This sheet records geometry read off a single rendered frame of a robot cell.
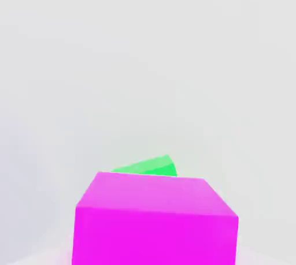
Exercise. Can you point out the small magenta cube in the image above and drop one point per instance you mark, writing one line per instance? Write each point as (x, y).
(155, 228)

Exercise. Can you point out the small green cube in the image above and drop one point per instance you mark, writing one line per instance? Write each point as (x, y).
(159, 168)

